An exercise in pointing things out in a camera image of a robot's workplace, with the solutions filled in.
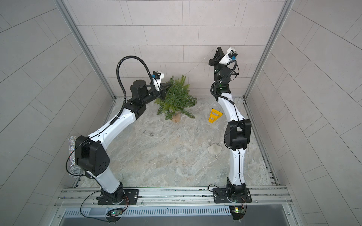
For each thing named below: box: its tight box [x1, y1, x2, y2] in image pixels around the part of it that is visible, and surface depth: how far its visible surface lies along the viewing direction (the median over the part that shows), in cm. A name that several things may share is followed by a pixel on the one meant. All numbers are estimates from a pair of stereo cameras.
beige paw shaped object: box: [206, 138, 224, 156], surface depth 87 cm
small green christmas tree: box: [154, 74, 198, 123], surface depth 84 cm
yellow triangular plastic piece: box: [208, 108, 223, 124], surface depth 107 cm
